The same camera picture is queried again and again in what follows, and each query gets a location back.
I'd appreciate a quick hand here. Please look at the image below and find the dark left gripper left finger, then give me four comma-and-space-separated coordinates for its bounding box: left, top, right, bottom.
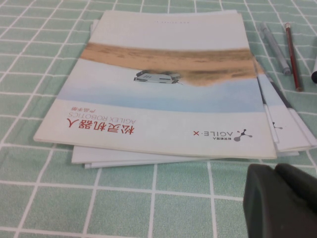
242, 164, 317, 238

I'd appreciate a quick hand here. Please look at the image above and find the AgileX brochure with desert photo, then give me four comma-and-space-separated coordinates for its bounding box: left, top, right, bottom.
33, 9, 277, 160

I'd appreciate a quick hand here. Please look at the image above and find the white brochure with small logo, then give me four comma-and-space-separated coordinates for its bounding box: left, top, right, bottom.
71, 61, 312, 165

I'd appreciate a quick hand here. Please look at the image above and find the green checked tablecloth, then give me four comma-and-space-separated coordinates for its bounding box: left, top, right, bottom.
0, 0, 317, 238

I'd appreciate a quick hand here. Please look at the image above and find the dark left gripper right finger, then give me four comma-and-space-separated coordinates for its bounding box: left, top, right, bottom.
275, 163, 317, 213

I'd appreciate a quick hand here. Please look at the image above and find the red and black pencil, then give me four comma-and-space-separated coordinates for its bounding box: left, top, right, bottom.
284, 22, 304, 92

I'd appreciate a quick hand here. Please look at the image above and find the grey slim pen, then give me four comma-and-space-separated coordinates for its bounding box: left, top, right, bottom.
259, 22, 292, 77

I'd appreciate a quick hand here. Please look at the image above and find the white marker with black cap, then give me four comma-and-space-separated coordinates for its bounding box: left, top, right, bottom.
310, 37, 317, 84

